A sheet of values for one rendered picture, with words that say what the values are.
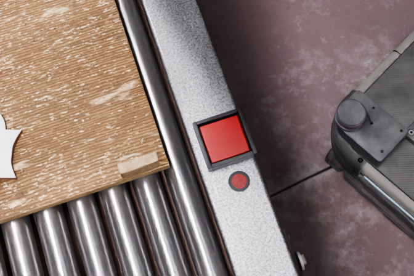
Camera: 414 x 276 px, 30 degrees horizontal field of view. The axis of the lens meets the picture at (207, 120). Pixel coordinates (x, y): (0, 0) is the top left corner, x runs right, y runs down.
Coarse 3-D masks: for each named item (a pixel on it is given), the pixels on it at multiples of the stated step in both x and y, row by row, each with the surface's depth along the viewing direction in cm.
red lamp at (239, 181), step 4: (236, 176) 113; (240, 176) 113; (244, 176) 113; (232, 180) 113; (236, 180) 113; (240, 180) 113; (244, 180) 113; (232, 184) 112; (236, 184) 112; (240, 184) 112; (244, 184) 112; (240, 188) 112
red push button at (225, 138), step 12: (228, 120) 114; (204, 132) 114; (216, 132) 114; (228, 132) 114; (240, 132) 114; (216, 144) 113; (228, 144) 113; (240, 144) 113; (216, 156) 113; (228, 156) 112
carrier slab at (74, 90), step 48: (0, 0) 122; (48, 0) 122; (96, 0) 122; (0, 48) 119; (48, 48) 119; (96, 48) 119; (0, 96) 117; (48, 96) 116; (96, 96) 116; (144, 96) 116; (48, 144) 114; (96, 144) 113; (144, 144) 113; (0, 192) 111; (48, 192) 111
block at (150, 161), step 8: (152, 152) 110; (136, 160) 109; (144, 160) 109; (152, 160) 109; (120, 168) 109; (128, 168) 109; (136, 168) 109; (144, 168) 110; (152, 168) 111; (128, 176) 111
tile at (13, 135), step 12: (0, 120) 114; (0, 132) 113; (12, 132) 113; (0, 144) 113; (12, 144) 113; (0, 156) 112; (12, 156) 113; (0, 168) 111; (12, 168) 112; (0, 180) 111
